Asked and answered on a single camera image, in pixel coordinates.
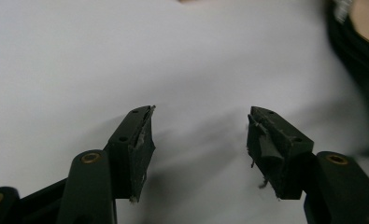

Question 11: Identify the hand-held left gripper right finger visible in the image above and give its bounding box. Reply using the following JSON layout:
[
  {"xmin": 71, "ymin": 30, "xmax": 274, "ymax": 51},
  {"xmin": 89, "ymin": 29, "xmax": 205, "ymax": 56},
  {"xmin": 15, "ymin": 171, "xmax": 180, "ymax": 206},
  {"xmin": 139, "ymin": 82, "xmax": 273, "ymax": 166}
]
[{"xmin": 246, "ymin": 105, "xmax": 315, "ymax": 201}]

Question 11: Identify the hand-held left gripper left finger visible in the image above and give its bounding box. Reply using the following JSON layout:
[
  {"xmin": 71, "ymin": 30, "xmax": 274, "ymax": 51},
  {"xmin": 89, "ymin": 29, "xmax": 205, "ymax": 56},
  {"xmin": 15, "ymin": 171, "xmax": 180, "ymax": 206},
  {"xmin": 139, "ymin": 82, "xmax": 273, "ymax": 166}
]
[{"xmin": 106, "ymin": 105, "xmax": 157, "ymax": 203}]

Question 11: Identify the black silver-strap sandal shoe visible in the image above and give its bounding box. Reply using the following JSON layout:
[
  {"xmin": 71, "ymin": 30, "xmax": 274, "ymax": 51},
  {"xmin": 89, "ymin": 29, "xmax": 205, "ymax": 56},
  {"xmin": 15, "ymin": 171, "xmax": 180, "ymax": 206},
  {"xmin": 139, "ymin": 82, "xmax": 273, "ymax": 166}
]
[{"xmin": 324, "ymin": 0, "xmax": 369, "ymax": 158}]

